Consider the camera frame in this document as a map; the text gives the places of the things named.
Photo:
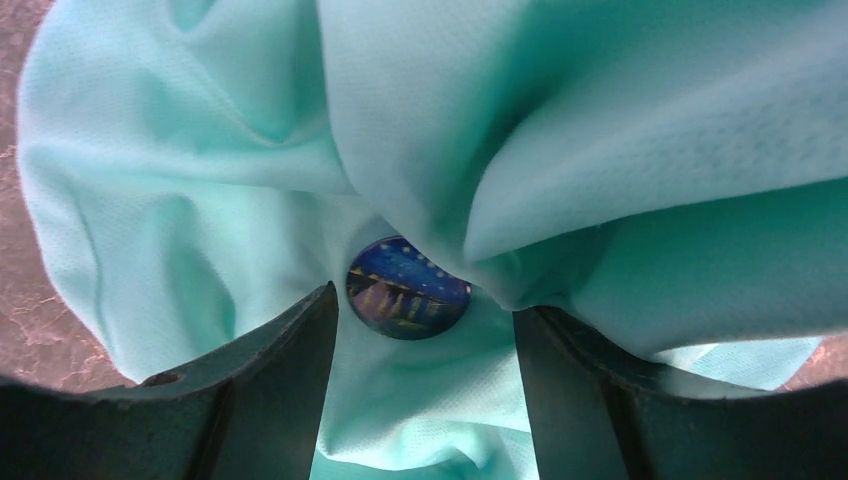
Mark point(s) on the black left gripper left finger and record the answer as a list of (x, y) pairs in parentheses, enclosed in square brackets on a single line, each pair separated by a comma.
[(250, 409)]

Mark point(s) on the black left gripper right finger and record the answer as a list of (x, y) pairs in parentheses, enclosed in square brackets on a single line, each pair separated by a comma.
[(598, 412)]

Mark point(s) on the blue starry round brooch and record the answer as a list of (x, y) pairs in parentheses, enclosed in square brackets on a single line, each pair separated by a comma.
[(398, 292)]

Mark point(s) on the mint green garment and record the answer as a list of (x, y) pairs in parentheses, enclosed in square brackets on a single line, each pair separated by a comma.
[(674, 173)]

